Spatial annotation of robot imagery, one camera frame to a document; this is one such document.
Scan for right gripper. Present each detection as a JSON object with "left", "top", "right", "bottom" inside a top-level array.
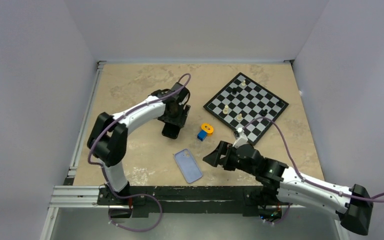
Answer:
[{"left": 202, "top": 140, "right": 256, "bottom": 176}]

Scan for black chess piece far right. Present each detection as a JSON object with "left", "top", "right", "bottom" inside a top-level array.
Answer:
[{"left": 276, "top": 101, "right": 284, "bottom": 107}]

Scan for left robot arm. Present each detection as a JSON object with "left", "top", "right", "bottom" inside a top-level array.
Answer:
[{"left": 87, "top": 83, "right": 191, "bottom": 205}]

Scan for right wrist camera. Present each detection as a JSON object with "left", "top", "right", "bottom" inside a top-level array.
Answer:
[{"left": 232, "top": 127, "right": 248, "bottom": 149}]

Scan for black white chessboard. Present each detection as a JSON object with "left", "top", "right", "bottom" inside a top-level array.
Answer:
[{"left": 203, "top": 72, "right": 289, "bottom": 145}]

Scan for phone with black screen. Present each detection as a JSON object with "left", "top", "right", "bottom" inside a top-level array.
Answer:
[{"left": 161, "top": 122, "right": 181, "bottom": 140}]

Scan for lilac phone case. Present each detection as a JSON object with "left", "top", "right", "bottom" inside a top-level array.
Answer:
[{"left": 173, "top": 148, "right": 203, "bottom": 184}]

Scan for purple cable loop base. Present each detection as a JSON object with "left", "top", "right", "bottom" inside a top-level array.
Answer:
[{"left": 107, "top": 194, "right": 166, "bottom": 233}]

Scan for yellow toy traffic light block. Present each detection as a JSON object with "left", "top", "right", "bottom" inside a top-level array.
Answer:
[{"left": 201, "top": 123, "right": 214, "bottom": 136}]

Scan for blue toy brick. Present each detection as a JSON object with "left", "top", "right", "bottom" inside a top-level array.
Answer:
[{"left": 197, "top": 130, "right": 208, "bottom": 141}]

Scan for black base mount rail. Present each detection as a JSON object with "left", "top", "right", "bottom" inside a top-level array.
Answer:
[{"left": 97, "top": 185, "right": 287, "bottom": 221}]

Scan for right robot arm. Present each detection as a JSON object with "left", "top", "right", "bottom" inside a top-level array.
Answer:
[{"left": 203, "top": 141, "right": 374, "bottom": 236}]

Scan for white chess pawn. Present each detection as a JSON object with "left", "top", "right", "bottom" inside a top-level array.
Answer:
[{"left": 236, "top": 113, "right": 243, "bottom": 121}]

